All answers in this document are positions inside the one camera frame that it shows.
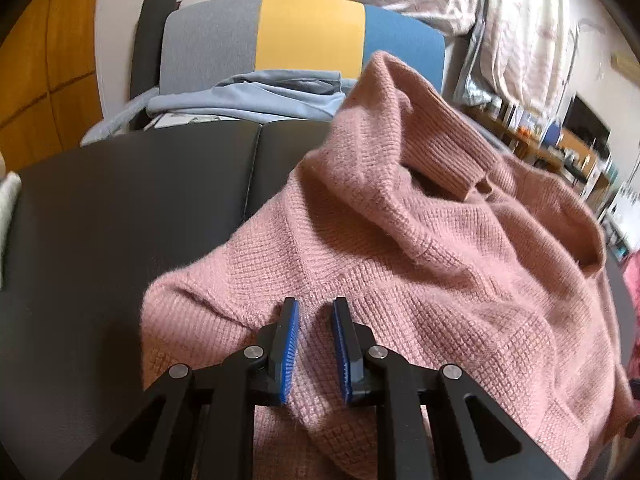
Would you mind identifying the grey-blue garment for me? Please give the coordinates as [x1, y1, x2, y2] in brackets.
[147, 71, 358, 123]

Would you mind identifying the pink striped curtain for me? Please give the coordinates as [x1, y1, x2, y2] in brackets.
[452, 0, 576, 116]

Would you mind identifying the cluttered wooden desk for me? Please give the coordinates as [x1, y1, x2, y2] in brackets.
[465, 102, 566, 171]

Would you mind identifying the wooden side desk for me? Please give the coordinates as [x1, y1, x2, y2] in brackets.
[557, 127, 613, 186]

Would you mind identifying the bed with pink cover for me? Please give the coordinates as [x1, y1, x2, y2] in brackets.
[622, 252, 640, 321]

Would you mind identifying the silver foil bag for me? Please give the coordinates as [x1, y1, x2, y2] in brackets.
[455, 20, 496, 106]

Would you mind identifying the white printed cloth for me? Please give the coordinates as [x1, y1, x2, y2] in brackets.
[152, 112, 238, 130]

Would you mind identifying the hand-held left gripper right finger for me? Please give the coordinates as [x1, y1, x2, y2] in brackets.
[332, 297, 571, 480]

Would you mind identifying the pink knit sweater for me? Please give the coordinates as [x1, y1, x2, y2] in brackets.
[141, 51, 636, 480]

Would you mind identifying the black television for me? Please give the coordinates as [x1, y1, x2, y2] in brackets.
[565, 92, 612, 148]

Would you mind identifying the grey yellow blue armchair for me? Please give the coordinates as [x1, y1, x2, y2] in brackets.
[80, 0, 446, 146]

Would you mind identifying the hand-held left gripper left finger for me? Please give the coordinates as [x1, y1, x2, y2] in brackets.
[59, 297, 301, 480]

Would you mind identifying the wooden wardrobe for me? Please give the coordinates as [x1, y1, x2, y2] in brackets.
[0, 0, 103, 171]

